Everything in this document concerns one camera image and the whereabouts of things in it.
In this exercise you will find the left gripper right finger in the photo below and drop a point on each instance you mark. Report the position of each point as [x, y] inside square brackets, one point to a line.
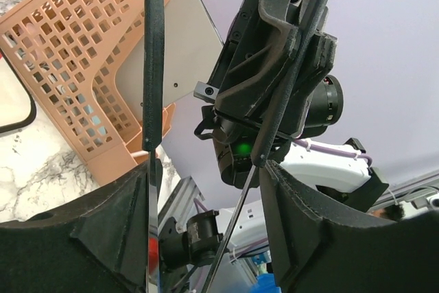
[320, 245]

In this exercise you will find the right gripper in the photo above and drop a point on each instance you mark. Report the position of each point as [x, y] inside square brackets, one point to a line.
[270, 86]

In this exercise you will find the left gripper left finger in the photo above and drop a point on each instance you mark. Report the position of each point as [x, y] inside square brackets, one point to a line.
[103, 241]

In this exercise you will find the black metal tongs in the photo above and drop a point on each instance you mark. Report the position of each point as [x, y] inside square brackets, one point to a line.
[153, 72]

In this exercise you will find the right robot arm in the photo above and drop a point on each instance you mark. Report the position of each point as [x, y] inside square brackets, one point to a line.
[297, 157]

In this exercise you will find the strawberry tray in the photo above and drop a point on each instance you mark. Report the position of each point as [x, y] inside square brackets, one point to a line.
[18, 108]

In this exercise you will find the peach file organizer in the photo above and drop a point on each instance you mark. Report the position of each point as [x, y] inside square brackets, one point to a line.
[67, 53]

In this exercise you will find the aluminium frame rail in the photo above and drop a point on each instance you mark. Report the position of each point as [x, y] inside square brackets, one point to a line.
[180, 200]

